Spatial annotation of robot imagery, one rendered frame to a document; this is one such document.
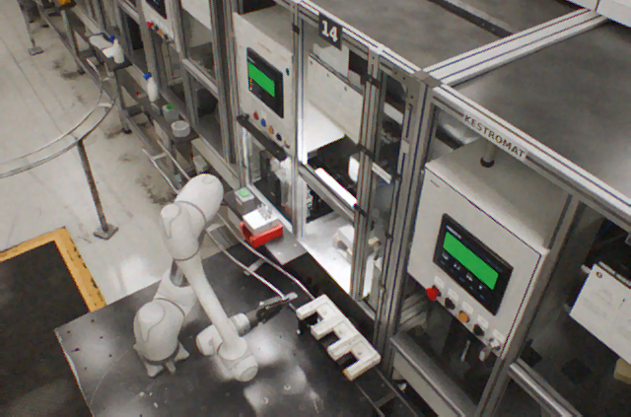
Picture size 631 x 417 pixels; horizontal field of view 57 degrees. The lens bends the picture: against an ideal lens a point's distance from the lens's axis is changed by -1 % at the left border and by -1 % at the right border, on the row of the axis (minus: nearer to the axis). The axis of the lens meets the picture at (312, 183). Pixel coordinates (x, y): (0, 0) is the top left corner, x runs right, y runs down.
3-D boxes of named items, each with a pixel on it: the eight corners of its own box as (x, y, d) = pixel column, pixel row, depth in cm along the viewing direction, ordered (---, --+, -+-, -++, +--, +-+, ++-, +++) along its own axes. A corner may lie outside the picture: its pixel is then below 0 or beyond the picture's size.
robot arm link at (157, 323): (131, 355, 240) (120, 322, 226) (154, 319, 253) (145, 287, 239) (167, 366, 236) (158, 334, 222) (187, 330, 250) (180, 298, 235)
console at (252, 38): (235, 111, 262) (227, 14, 232) (289, 92, 275) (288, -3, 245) (287, 160, 236) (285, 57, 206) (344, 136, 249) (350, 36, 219)
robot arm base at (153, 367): (154, 386, 236) (151, 379, 232) (132, 347, 249) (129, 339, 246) (194, 364, 244) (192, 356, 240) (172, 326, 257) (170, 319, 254)
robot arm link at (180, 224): (194, 262, 196) (211, 235, 206) (177, 223, 185) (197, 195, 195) (161, 258, 201) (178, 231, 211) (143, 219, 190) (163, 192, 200)
